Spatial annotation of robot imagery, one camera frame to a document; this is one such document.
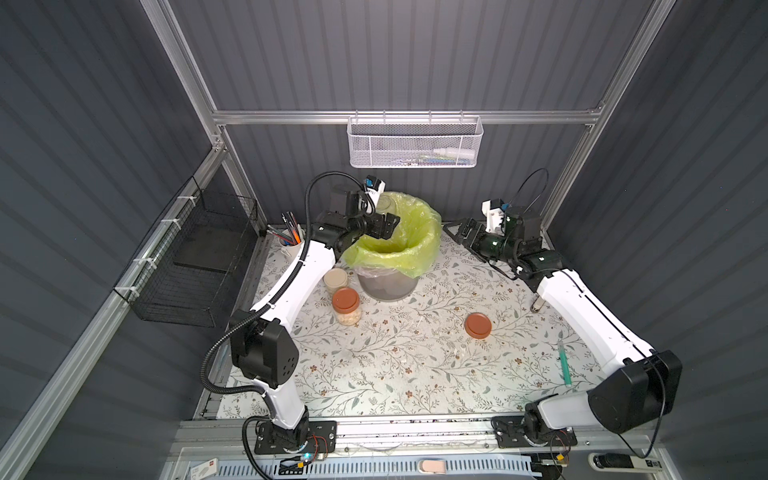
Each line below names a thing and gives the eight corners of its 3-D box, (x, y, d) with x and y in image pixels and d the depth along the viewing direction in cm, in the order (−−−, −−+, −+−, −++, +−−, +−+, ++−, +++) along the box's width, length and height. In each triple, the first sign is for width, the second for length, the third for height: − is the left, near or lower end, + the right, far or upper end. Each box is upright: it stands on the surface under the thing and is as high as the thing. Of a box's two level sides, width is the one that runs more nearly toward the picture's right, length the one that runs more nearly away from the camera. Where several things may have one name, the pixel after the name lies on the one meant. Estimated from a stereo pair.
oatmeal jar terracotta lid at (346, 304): (335, 326, 94) (330, 311, 87) (338, 303, 100) (333, 287, 92) (360, 326, 94) (357, 311, 87) (362, 303, 100) (359, 287, 92)
